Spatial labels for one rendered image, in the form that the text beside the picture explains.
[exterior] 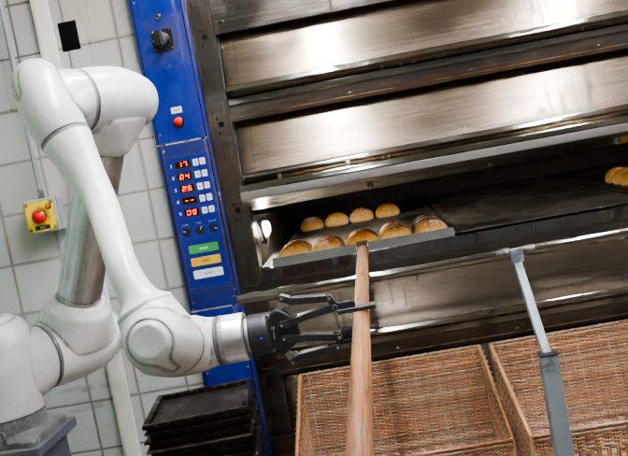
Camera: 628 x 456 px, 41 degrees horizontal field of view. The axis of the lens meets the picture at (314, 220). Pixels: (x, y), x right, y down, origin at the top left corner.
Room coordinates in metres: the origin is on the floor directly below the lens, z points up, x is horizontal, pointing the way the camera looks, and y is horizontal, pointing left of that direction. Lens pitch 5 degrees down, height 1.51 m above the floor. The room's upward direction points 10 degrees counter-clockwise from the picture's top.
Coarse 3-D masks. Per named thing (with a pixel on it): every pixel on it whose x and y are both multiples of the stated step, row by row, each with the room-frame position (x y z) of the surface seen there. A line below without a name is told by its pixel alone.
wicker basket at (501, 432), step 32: (448, 352) 2.46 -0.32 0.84; (480, 352) 2.41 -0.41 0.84; (320, 384) 2.48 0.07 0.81; (384, 384) 2.46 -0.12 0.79; (416, 384) 2.44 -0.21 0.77; (448, 384) 2.44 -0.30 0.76; (480, 384) 2.43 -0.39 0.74; (320, 416) 2.46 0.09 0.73; (384, 416) 2.44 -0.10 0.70; (416, 416) 2.42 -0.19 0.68; (448, 416) 2.42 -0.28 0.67; (320, 448) 2.44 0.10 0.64; (384, 448) 2.42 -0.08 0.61; (416, 448) 2.40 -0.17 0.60; (448, 448) 2.01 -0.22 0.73; (480, 448) 2.00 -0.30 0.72; (512, 448) 1.99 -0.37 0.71
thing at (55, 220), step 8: (40, 200) 2.50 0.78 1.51; (48, 200) 2.50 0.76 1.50; (56, 200) 2.51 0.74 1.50; (24, 208) 2.50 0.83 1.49; (32, 208) 2.50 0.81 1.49; (40, 208) 2.50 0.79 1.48; (56, 208) 2.50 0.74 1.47; (48, 216) 2.50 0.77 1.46; (56, 216) 2.50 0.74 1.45; (64, 216) 2.55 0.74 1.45; (32, 224) 2.50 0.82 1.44; (40, 224) 2.50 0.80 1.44; (48, 224) 2.50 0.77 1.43; (56, 224) 2.50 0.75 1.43; (64, 224) 2.54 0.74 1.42; (32, 232) 2.50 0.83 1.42; (40, 232) 2.50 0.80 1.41
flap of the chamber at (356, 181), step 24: (528, 144) 2.33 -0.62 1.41; (552, 144) 2.32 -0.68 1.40; (576, 144) 2.37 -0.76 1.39; (600, 144) 2.44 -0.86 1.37; (384, 168) 2.36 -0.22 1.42; (408, 168) 2.35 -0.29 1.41; (432, 168) 2.37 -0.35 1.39; (456, 168) 2.44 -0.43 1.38; (480, 168) 2.52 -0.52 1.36; (264, 192) 2.38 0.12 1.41; (288, 192) 2.37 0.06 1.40; (312, 192) 2.44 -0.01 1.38; (336, 192) 2.51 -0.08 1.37
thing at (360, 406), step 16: (368, 288) 1.78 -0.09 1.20; (368, 320) 1.45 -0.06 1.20; (352, 336) 1.34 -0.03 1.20; (368, 336) 1.32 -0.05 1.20; (352, 352) 1.23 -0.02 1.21; (368, 352) 1.22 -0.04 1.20; (352, 368) 1.14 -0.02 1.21; (368, 368) 1.14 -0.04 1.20; (352, 384) 1.06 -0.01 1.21; (368, 384) 1.06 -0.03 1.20; (352, 400) 0.99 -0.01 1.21; (368, 400) 0.99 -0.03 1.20; (352, 416) 0.93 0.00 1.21; (368, 416) 0.93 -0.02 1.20; (352, 432) 0.88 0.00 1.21; (368, 432) 0.88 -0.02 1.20; (352, 448) 0.83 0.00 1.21; (368, 448) 0.84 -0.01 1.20
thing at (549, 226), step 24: (552, 216) 2.52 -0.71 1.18; (576, 216) 2.47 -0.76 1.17; (600, 216) 2.46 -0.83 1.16; (624, 216) 2.46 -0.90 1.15; (432, 240) 2.50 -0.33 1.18; (456, 240) 2.49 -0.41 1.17; (480, 240) 2.49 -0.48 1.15; (504, 240) 2.48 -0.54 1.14; (312, 264) 2.52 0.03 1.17; (336, 264) 2.52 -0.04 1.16
